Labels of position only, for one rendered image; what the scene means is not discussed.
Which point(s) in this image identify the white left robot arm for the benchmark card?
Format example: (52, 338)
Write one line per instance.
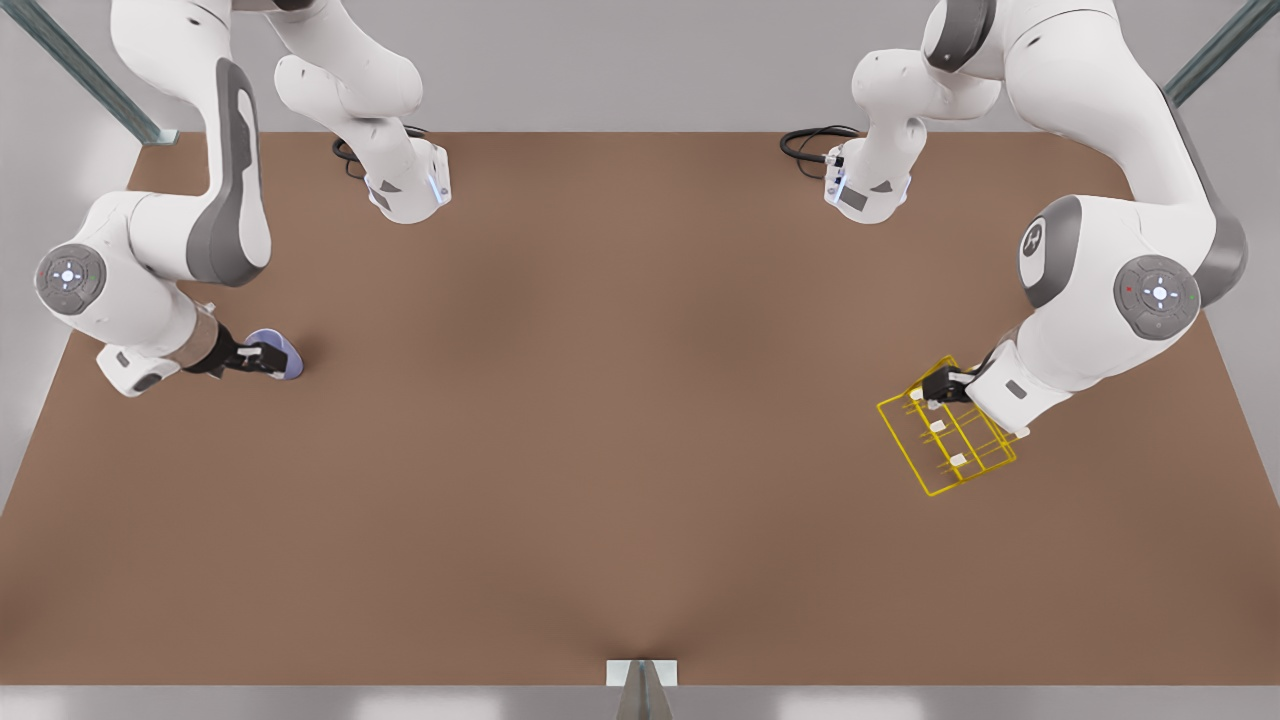
(1100, 250)

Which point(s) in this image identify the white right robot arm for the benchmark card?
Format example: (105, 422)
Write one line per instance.
(230, 190)

